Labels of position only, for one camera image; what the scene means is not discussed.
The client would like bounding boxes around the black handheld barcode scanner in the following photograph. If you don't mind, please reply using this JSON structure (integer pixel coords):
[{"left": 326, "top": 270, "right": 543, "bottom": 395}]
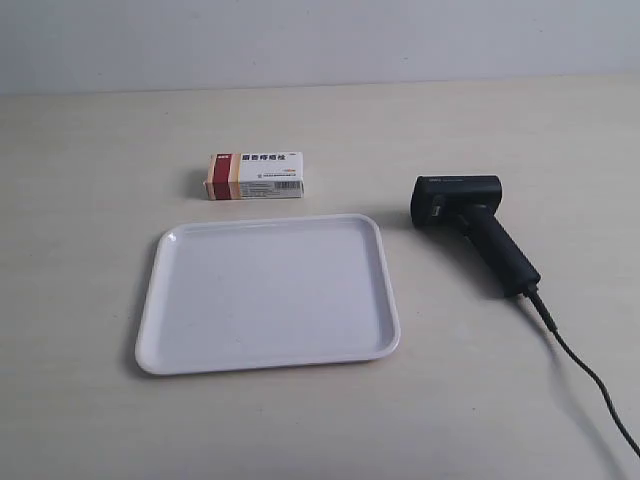
[{"left": 410, "top": 175, "right": 541, "bottom": 297}]

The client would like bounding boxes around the black scanner cable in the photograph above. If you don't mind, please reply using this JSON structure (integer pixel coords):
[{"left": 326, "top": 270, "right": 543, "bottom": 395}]
[{"left": 521, "top": 288, "right": 640, "bottom": 447}]

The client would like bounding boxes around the white plastic tray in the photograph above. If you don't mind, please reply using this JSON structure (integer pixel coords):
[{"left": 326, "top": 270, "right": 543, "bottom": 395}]
[{"left": 135, "top": 214, "right": 400, "bottom": 376}]

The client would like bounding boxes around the white red medicine box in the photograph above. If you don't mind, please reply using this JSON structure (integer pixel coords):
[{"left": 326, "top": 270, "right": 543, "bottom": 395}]
[{"left": 203, "top": 151, "right": 304, "bottom": 201}]

